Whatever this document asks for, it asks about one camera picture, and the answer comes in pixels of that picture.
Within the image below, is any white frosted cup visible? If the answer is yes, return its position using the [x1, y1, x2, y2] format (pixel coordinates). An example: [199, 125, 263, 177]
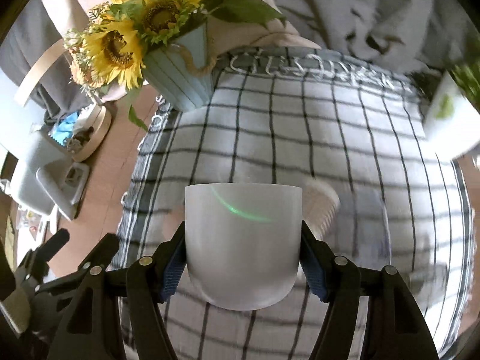
[185, 183, 303, 311]

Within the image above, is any white plastic appliance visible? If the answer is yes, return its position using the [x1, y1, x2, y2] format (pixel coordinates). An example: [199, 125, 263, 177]
[1, 125, 90, 221]

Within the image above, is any white plant pot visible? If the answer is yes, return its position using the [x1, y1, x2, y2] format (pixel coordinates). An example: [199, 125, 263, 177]
[423, 72, 479, 161]

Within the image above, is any checkered tablecloth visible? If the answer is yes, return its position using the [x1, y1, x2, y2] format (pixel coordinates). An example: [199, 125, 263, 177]
[112, 48, 475, 353]

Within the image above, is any green potted plant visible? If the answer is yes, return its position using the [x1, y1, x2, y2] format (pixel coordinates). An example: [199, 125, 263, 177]
[435, 41, 479, 119]

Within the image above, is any sunflower bouquet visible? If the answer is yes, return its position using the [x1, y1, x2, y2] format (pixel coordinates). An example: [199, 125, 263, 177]
[63, 0, 287, 132]

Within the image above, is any light blue flower pot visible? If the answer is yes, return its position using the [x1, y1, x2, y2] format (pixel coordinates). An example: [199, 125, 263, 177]
[143, 24, 216, 112]

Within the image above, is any grey blanket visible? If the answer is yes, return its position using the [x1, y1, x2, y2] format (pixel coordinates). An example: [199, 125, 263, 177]
[275, 0, 479, 73]

